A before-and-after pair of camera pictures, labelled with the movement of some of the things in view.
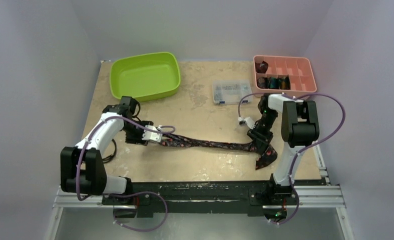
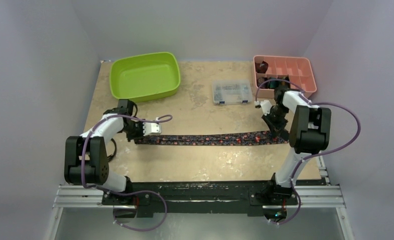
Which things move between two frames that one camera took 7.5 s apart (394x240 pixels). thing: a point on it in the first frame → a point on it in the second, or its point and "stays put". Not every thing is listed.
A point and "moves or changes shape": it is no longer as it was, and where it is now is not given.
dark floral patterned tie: x=266 y=154 moves or changes shape
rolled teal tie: x=274 y=83 stays put
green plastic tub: x=144 y=76 stays put
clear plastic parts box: x=230 y=92 stays put
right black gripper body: x=259 y=136 → x=277 y=122
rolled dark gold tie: x=285 y=83 stays put
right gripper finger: x=261 y=146 → x=285 y=134
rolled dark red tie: x=262 y=67 stays put
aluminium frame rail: x=325 y=197 stays put
